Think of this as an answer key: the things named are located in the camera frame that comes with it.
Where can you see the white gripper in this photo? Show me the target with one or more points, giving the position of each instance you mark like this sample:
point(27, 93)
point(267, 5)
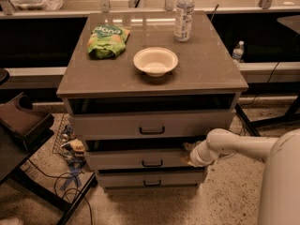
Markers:
point(197, 157)

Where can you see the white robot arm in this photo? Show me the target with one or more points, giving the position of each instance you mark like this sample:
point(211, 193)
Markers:
point(280, 192)

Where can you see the grey drawer cabinet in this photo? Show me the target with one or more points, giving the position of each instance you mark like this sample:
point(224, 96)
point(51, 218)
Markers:
point(205, 79)

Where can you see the black table leg bar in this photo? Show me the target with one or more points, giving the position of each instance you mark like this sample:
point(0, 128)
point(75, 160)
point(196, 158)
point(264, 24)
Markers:
point(246, 122)

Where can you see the white paper bowl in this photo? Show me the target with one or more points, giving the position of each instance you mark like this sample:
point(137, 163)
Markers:
point(155, 61)

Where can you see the small water bottle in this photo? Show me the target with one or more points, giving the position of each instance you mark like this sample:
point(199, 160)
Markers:
point(238, 51)

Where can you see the blue ribbon clutter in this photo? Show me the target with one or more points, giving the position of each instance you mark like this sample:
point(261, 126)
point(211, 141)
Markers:
point(73, 176)

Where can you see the green snack bag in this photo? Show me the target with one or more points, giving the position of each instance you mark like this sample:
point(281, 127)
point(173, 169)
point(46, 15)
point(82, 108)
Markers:
point(107, 41)

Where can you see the large clear water bottle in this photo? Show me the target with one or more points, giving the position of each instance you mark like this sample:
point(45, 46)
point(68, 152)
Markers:
point(183, 19)

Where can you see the dark side table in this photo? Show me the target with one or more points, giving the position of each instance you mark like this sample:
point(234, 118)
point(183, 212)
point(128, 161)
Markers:
point(23, 132)

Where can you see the wire mesh basket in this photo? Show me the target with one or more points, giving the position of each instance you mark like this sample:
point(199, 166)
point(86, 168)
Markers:
point(62, 136)

